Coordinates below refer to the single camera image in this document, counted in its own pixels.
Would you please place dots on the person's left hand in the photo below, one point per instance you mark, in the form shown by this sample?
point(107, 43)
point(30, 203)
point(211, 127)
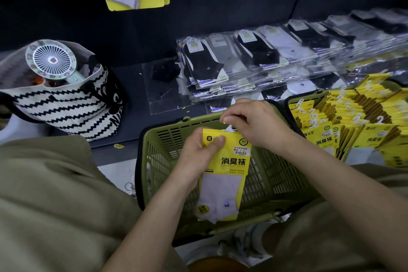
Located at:
point(194, 163)

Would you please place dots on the person's right hand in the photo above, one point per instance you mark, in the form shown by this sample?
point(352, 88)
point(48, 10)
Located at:
point(264, 125)

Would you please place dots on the green shopping basket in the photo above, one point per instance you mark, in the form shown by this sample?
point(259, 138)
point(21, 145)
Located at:
point(172, 134)

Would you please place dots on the yellow packet lilac sock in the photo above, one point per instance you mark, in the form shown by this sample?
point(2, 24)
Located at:
point(223, 185)

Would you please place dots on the stack of yellow packets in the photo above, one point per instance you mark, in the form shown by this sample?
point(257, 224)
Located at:
point(322, 134)

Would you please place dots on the person's left forearm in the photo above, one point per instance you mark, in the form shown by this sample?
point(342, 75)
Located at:
point(149, 230)

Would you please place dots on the person's right forearm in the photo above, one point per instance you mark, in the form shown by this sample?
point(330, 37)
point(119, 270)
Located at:
point(350, 192)

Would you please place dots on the row of clear bagged socks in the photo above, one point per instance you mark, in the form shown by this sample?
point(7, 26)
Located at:
point(204, 61)

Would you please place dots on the white right shoe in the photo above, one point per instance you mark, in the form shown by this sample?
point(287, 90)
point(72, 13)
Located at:
point(251, 236)

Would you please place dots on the black white zigzag tote bag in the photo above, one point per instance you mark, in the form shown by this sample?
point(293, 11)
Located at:
point(63, 112)

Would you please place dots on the olive trousers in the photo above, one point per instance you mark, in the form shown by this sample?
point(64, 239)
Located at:
point(47, 201)

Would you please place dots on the white handheld fan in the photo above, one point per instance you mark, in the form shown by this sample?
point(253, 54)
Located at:
point(51, 59)

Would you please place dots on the white plastic bin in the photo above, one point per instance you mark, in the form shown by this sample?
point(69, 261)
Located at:
point(19, 128)

